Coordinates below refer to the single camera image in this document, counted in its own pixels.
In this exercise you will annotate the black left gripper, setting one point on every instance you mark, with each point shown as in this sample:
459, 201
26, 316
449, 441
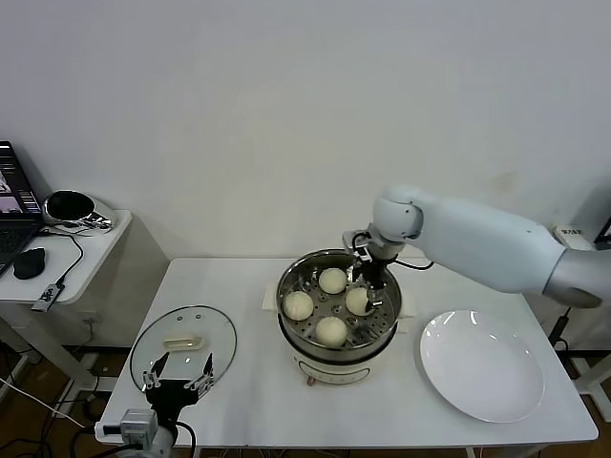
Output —
169, 396

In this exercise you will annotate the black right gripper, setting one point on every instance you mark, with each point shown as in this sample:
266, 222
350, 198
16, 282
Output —
372, 274

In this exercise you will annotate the white steamed baozi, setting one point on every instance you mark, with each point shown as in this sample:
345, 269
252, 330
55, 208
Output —
331, 281
298, 305
330, 331
355, 300

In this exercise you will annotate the round glass pot lid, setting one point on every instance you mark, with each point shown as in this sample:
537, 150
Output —
210, 329

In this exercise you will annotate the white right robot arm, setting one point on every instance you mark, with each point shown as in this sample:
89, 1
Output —
477, 238

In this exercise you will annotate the stainless steel steamer basket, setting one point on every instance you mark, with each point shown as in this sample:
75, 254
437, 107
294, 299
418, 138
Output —
291, 336

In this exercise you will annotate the cream electric cooking pot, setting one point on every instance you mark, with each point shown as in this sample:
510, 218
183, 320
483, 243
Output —
334, 372

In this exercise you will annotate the white round plate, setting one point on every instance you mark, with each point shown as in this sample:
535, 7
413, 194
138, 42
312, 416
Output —
477, 362

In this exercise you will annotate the grey usb hub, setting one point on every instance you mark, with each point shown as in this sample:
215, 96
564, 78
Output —
47, 298

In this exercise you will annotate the black computer mouse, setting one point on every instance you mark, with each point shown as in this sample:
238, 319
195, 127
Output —
28, 263

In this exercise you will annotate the chrome and black headset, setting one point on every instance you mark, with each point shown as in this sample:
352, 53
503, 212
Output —
67, 205

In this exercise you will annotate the black laptop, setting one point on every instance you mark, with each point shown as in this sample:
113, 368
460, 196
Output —
14, 229

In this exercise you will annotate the dark laptop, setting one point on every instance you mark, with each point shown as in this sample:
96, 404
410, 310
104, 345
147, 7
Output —
604, 234

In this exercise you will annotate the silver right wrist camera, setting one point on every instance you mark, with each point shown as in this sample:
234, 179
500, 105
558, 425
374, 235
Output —
355, 238

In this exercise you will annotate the white wall socket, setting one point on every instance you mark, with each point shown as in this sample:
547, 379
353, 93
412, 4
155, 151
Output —
91, 318

